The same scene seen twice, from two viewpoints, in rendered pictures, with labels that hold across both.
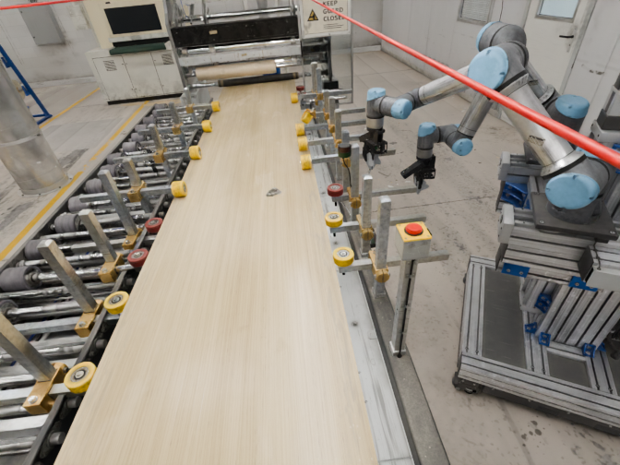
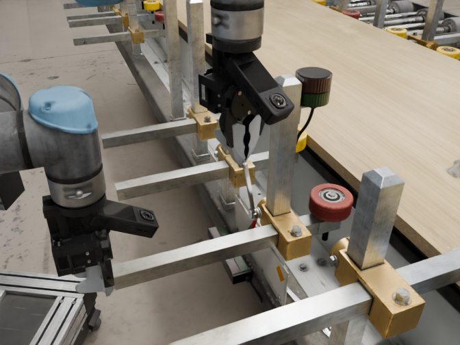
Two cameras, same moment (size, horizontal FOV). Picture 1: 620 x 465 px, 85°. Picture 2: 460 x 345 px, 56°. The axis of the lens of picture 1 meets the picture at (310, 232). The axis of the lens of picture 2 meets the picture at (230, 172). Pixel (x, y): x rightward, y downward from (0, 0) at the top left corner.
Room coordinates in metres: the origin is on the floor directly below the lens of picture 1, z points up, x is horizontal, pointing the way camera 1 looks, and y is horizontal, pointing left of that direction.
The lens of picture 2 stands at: (2.01, -0.54, 1.39)
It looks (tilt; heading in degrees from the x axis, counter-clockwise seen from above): 33 degrees down; 161
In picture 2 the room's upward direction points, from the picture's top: straight up
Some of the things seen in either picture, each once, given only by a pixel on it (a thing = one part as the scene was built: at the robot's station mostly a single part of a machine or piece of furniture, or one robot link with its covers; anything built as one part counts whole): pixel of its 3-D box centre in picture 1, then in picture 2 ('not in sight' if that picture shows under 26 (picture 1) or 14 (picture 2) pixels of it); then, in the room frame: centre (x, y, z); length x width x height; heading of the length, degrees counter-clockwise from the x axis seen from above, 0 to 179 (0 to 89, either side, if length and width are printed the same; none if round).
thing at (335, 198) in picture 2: (335, 196); (328, 216); (1.46, -0.15, 0.85); 0.08 x 0.08 x 0.11
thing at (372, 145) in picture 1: (375, 140); (233, 74); (1.42, -0.33, 1.15); 0.09 x 0.08 x 0.12; 22
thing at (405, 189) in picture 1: (374, 193); (233, 246); (1.47, -0.34, 0.84); 0.43 x 0.03 x 0.04; 92
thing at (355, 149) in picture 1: (354, 190); (278, 196); (1.42, -0.24, 0.90); 0.03 x 0.03 x 0.48; 2
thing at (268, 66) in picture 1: (256, 67); not in sight; (3.76, 0.38, 1.05); 1.43 x 0.12 x 0.12; 92
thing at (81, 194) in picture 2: (423, 151); (77, 184); (1.48, -0.58, 1.04); 0.08 x 0.08 x 0.05
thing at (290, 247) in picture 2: (352, 197); (283, 225); (1.45, -0.24, 0.85); 0.13 x 0.06 x 0.05; 2
